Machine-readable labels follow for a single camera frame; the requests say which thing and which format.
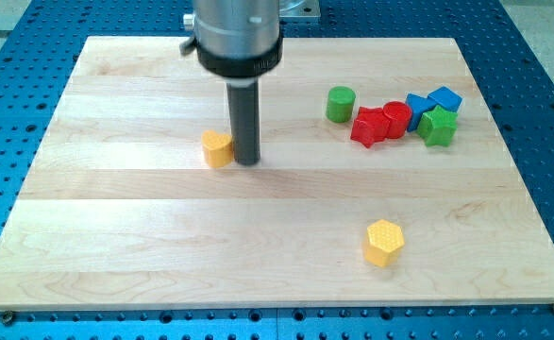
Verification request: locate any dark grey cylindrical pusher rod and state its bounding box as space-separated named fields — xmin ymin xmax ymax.
xmin=227 ymin=81 xmax=260 ymax=165

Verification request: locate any yellow heart block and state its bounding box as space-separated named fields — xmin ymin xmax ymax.
xmin=201 ymin=130 xmax=234 ymax=168

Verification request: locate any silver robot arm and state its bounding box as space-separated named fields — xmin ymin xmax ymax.
xmin=179 ymin=0 xmax=283 ymax=165

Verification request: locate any yellow hexagon block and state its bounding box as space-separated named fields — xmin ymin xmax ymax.
xmin=362 ymin=219 xmax=405 ymax=267

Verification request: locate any green cylinder block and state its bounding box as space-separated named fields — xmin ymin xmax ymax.
xmin=326 ymin=86 xmax=356 ymax=123

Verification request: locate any red star block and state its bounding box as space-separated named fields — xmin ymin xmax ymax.
xmin=350 ymin=107 xmax=390 ymax=148

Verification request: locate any red cylinder block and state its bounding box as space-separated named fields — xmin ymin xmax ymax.
xmin=383 ymin=101 xmax=412 ymax=139

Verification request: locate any blue cube block left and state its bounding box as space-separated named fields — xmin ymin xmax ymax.
xmin=405 ymin=93 xmax=437 ymax=132

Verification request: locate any blue cube block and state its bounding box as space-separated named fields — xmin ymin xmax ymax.
xmin=428 ymin=86 xmax=462 ymax=111
xmin=405 ymin=93 xmax=437 ymax=132

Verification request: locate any green star block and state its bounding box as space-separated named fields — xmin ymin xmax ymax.
xmin=416 ymin=105 xmax=458 ymax=146

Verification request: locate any blue cube block right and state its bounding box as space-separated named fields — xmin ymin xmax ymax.
xmin=428 ymin=86 xmax=462 ymax=111

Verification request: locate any silver metal mounting bracket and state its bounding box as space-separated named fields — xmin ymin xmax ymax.
xmin=279 ymin=0 xmax=321 ymax=23

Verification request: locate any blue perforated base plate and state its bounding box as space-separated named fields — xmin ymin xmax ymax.
xmin=0 ymin=1 xmax=554 ymax=339

